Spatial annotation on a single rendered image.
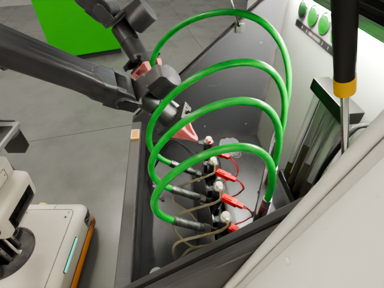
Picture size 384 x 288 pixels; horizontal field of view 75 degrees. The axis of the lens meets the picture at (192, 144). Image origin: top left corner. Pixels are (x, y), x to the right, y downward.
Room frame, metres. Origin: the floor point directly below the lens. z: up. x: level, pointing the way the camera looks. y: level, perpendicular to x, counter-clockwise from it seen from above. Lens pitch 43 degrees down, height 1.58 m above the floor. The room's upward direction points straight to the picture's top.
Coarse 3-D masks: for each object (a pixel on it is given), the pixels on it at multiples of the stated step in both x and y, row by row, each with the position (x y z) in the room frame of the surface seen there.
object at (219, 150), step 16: (240, 144) 0.28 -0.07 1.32; (192, 160) 0.27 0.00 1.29; (272, 160) 0.28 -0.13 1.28; (176, 176) 0.26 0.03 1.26; (272, 176) 0.28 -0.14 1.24; (160, 192) 0.26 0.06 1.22; (272, 192) 0.28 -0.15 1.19; (176, 224) 0.26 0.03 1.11; (192, 224) 0.27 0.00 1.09; (208, 224) 0.28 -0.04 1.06
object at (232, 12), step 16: (192, 16) 0.61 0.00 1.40; (208, 16) 0.60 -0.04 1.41; (240, 16) 0.58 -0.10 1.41; (256, 16) 0.57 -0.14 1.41; (176, 32) 0.62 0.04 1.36; (272, 32) 0.55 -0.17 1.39; (160, 48) 0.63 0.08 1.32; (288, 64) 0.54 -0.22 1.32; (288, 80) 0.54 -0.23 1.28; (288, 96) 0.53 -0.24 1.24
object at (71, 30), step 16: (32, 0) 3.26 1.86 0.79; (48, 0) 3.33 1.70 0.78; (64, 0) 3.40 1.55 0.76; (48, 16) 3.30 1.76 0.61; (64, 16) 3.38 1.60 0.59; (80, 16) 3.45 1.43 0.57; (48, 32) 3.28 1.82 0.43; (64, 32) 3.35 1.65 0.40; (80, 32) 3.43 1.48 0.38; (96, 32) 3.51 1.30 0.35; (64, 48) 3.33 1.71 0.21; (80, 48) 3.40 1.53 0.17; (96, 48) 3.48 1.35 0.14; (112, 48) 3.57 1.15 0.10
